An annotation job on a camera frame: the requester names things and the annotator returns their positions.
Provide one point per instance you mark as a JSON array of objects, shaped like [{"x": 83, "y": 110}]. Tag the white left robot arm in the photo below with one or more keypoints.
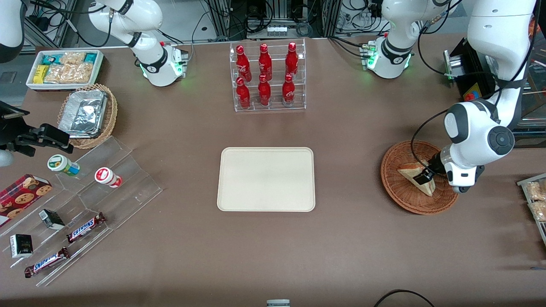
[{"x": 499, "y": 25}]

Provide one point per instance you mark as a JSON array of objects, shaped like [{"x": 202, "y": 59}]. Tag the triangular sandwich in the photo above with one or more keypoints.
[{"x": 407, "y": 172}]

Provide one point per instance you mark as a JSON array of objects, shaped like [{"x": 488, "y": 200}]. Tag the small black box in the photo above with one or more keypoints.
[
  {"x": 21, "y": 246},
  {"x": 52, "y": 219}
]

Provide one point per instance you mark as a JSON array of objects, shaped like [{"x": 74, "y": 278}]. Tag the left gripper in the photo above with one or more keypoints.
[{"x": 435, "y": 164}]

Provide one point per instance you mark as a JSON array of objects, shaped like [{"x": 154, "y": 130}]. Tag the white power strip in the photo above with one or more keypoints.
[{"x": 276, "y": 30}]

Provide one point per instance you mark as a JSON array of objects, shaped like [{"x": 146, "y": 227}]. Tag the light wicker basket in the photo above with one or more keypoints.
[{"x": 111, "y": 113}]

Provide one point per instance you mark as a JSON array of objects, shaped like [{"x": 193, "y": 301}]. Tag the clear bag of crackers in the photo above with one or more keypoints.
[
  {"x": 56, "y": 73},
  {"x": 81, "y": 73},
  {"x": 72, "y": 58}
]

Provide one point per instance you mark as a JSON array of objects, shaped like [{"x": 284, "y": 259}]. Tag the red lid yogurt cup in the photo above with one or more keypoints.
[{"x": 107, "y": 177}]

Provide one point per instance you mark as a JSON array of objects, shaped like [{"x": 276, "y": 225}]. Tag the cream plastic tray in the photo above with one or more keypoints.
[{"x": 264, "y": 179}]

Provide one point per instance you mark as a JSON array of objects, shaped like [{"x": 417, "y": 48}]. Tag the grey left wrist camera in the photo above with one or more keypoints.
[{"x": 473, "y": 172}]

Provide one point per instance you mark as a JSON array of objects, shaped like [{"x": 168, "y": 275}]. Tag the brown wicker basket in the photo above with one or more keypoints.
[{"x": 401, "y": 196}]

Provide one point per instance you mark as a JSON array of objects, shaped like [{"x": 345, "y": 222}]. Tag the aluminium foil tray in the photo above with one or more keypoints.
[{"x": 83, "y": 114}]

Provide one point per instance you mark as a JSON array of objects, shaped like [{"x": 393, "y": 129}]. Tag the grey metal snack tray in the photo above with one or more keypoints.
[{"x": 522, "y": 181}]

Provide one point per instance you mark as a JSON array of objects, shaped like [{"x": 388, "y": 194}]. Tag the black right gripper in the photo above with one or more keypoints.
[{"x": 17, "y": 134}]

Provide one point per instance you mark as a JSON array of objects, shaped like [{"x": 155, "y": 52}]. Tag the small grey device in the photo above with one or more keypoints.
[{"x": 278, "y": 303}]

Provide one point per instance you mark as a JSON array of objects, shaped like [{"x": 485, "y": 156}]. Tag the green lid yogurt cup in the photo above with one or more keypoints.
[{"x": 63, "y": 165}]

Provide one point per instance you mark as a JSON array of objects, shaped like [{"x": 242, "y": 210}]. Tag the clear acrylic stepped display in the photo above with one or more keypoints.
[{"x": 128, "y": 192}]

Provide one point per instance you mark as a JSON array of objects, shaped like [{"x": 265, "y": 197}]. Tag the snickers bar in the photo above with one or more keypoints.
[
  {"x": 46, "y": 262},
  {"x": 85, "y": 227}
]

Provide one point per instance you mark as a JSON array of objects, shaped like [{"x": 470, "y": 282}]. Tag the black sandwich press machine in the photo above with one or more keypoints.
[{"x": 469, "y": 64}]

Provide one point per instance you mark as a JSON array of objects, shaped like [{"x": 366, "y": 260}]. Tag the yellow snack packet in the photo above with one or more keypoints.
[{"x": 40, "y": 74}]

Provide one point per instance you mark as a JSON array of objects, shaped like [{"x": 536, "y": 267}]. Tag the red cola bottle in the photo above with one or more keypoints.
[
  {"x": 291, "y": 62},
  {"x": 288, "y": 93},
  {"x": 243, "y": 64},
  {"x": 243, "y": 96},
  {"x": 265, "y": 64},
  {"x": 264, "y": 94}
]

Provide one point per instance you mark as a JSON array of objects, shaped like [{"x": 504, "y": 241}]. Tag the teal snack packet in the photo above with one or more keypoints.
[
  {"x": 90, "y": 57},
  {"x": 51, "y": 59}
]

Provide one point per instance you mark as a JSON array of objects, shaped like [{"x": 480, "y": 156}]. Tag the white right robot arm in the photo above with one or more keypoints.
[{"x": 149, "y": 51}]

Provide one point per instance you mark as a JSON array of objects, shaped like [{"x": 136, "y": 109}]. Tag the white snack container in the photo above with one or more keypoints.
[{"x": 99, "y": 64}]

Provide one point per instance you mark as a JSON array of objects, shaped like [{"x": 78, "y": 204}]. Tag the clear snack bag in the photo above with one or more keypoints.
[
  {"x": 536, "y": 190},
  {"x": 539, "y": 211}
]

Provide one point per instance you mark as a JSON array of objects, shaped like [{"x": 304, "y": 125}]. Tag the red cookie box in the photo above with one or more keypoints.
[{"x": 21, "y": 198}]

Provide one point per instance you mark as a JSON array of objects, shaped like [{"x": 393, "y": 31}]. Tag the clear acrylic bottle rack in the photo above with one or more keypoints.
[{"x": 275, "y": 108}]

